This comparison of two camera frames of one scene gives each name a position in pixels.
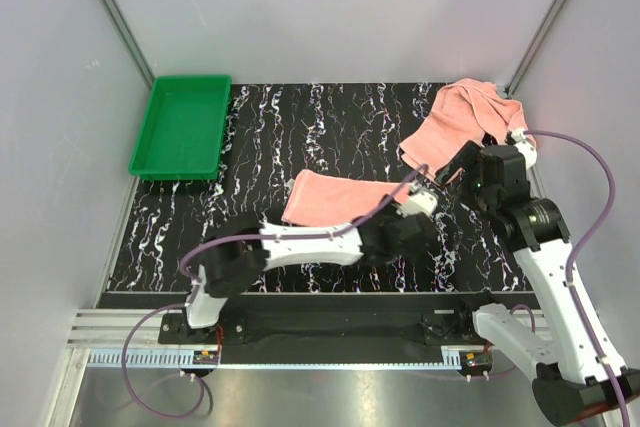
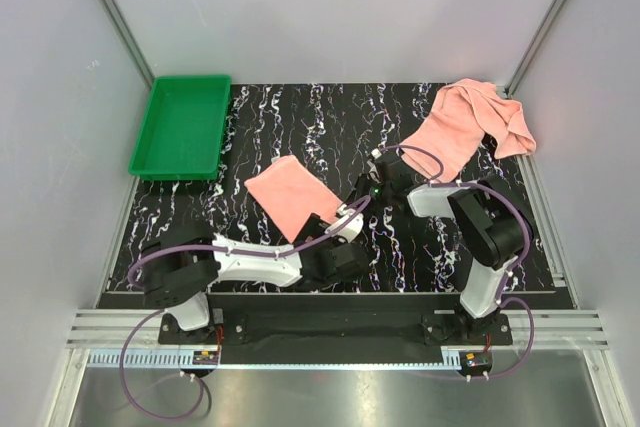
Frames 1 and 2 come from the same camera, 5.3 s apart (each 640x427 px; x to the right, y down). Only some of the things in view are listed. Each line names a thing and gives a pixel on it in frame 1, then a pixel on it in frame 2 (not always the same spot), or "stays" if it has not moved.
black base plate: x=333 y=330 stays
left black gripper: x=390 y=217 to x=312 y=226
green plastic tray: x=182 y=133 stays
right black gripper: x=469 y=162 to x=362 y=183
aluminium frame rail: x=112 y=328 stays
